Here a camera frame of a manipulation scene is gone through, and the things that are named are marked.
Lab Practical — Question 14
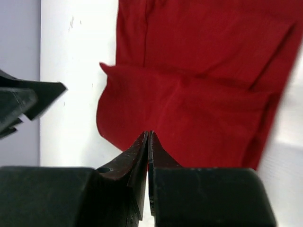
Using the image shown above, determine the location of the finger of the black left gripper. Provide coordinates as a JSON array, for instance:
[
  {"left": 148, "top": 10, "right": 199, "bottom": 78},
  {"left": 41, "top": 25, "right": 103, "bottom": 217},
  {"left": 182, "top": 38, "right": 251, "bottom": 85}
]
[
  {"left": 0, "top": 87, "right": 37, "bottom": 129},
  {"left": 0, "top": 71, "right": 67, "bottom": 138}
]

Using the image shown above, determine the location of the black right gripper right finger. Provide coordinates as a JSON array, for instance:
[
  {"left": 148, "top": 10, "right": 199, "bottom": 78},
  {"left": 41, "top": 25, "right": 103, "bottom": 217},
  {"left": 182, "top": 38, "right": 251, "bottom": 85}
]
[{"left": 148, "top": 131, "right": 277, "bottom": 227}]

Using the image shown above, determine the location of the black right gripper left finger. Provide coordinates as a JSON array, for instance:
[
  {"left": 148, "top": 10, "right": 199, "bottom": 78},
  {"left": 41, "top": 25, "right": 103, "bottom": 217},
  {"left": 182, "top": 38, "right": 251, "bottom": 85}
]
[{"left": 0, "top": 132, "right": 148, "bottom": 227}]

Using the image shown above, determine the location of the dark red t shirt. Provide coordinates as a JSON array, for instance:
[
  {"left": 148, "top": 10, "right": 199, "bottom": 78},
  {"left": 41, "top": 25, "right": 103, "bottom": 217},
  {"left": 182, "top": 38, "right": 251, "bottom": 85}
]
[{"left": 96, "top": 0, "right": 303, "bottom": 169}]

